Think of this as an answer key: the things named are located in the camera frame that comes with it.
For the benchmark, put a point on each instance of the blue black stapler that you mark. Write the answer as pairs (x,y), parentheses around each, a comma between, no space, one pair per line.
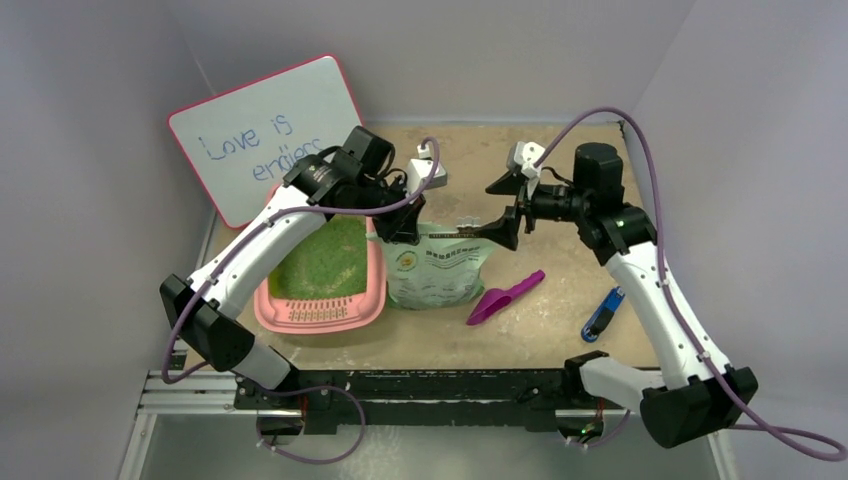
(603,315)

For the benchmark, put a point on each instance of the purple plastic scoop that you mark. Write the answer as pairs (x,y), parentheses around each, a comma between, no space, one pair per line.
(494,300)

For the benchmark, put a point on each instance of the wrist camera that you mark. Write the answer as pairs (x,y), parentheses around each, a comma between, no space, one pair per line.
(419,168)
(523,157)

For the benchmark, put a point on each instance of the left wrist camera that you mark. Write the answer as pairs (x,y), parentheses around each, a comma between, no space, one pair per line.
(419,168)

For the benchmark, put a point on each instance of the green litter bag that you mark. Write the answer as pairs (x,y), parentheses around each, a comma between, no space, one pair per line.
(437,272)

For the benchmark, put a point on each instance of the whiteboard with pink frame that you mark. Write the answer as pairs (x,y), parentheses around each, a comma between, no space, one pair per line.
(241,142)

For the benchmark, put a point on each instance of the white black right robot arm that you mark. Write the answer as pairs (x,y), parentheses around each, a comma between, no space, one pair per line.
(696,390)

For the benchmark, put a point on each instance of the pink green litter box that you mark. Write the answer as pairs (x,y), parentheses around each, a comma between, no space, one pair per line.
(334,315)

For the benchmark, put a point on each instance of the green fresh litter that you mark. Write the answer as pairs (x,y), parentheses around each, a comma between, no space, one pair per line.
(329,263)

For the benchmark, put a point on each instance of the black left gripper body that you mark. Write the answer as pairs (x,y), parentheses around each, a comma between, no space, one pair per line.
(388,224)

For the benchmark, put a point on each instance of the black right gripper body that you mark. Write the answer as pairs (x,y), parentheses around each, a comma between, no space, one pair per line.
(521,206)

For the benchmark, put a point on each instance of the aluminium frame rails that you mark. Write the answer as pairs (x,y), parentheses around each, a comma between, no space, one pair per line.
(203,393)

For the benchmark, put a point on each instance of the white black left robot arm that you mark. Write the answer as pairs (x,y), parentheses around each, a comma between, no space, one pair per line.
(347,179)

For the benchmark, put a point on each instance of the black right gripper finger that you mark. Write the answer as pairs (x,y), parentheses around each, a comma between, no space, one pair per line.
(511,183)
(503,231)

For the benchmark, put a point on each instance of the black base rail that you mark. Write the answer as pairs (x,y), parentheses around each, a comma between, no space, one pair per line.
(538,400)

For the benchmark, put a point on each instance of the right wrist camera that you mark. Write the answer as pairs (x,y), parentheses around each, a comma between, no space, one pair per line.
(523,157)

